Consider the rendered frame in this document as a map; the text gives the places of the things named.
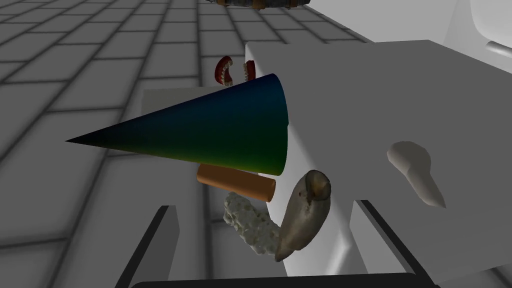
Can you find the orange cylinder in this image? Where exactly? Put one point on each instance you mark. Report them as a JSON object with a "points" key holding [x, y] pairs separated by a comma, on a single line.
{"points": [[240, 184]]}

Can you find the white cupboard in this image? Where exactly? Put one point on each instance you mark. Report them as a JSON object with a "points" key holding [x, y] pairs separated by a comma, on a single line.
{"points": [[480, 20]]}

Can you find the dark round object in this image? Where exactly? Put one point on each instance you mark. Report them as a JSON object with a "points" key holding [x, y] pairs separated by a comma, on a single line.
{"points": [[260, 3]]}

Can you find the grey rough curved lump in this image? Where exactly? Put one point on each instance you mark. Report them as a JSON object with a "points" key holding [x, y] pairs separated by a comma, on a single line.
{"points": [[250, 224]]}

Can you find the brown grey horn shape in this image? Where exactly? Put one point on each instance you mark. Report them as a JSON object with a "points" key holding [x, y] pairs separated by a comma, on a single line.
{"points": [[304, 216]]}

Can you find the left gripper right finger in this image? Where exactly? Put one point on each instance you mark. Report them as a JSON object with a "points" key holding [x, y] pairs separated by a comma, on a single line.
{"points": [[374, 244]]}

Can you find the red dentures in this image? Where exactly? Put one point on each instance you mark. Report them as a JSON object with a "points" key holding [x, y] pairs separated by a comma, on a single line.
{"points": [[222, 72]]}

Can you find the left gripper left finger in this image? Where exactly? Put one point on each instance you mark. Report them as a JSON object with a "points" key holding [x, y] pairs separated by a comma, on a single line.
{"points": [[160, 248]]}

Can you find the blue green cone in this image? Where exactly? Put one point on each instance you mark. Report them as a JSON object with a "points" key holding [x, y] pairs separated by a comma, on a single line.
{"points": [[224, 128]]}

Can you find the white drawer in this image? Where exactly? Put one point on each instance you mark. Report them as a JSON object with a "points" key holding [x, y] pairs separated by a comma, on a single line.
{"points": [[360, 100]]}

